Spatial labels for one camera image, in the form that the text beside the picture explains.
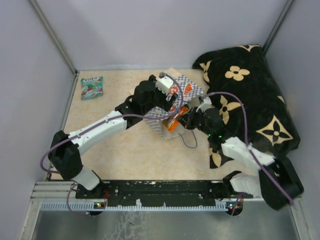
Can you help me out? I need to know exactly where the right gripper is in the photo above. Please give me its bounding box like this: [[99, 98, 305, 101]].
[[176, 106, 212, 137]]

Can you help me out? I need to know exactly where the checkered paper bag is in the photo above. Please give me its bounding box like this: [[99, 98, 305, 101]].
[[144, 68, 204, 140]]

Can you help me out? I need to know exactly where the green mint candy bag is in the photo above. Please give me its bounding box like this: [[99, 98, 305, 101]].
[[80, 76, 104, 101]]

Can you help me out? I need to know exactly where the orange fruits candy bag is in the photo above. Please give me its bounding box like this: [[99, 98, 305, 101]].
[[162, 106, 190, 133]]

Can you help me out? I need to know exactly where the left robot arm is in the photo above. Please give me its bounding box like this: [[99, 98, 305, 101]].
[[47, 73, 178, 199]]

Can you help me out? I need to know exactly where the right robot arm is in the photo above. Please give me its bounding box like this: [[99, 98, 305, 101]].
[[177, 107, 304, 210]]

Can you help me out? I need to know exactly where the black floral pillow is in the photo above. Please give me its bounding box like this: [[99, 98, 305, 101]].
[[192, 44, 301, 156]]

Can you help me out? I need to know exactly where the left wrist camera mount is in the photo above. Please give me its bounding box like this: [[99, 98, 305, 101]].
[[155, 72, 176, 95]]

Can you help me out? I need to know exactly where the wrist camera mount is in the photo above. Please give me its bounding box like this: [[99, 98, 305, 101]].
[[155, 72, 176, 95], [196, 96, 212, 113]]

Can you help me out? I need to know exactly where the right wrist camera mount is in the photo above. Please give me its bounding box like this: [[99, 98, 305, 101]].
[[196, 96, 212, 113]]

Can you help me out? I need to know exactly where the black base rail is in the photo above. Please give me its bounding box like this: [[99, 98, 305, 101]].
[[75, 180, 238, 207]]

